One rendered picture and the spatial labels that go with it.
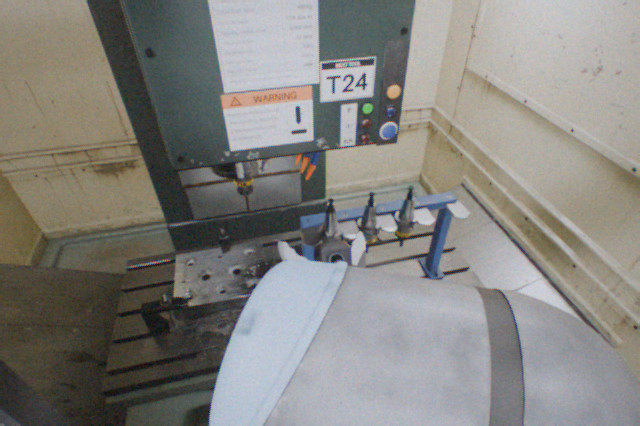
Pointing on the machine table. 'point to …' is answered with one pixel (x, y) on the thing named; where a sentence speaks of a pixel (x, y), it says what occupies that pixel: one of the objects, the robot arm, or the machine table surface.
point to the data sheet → (266, 42)
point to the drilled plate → (238, 295)
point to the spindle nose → (241, 169)
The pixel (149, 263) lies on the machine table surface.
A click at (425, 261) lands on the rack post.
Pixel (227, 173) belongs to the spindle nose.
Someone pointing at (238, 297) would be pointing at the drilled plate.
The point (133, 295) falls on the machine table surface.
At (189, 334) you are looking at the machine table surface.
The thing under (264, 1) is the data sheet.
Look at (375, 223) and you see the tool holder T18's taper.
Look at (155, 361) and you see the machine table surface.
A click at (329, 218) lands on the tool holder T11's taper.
